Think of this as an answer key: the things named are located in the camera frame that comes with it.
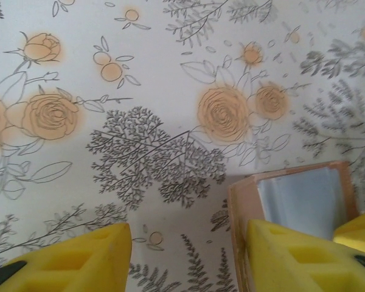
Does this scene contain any pink leather card holder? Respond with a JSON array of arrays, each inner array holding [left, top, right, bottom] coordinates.
[[226, 160, 362, 292]]

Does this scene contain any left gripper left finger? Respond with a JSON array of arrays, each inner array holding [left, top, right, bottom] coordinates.
[[0, 222, 132, 292]]

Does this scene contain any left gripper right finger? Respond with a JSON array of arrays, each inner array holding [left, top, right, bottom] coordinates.
[[245, 209, 365, 292]]

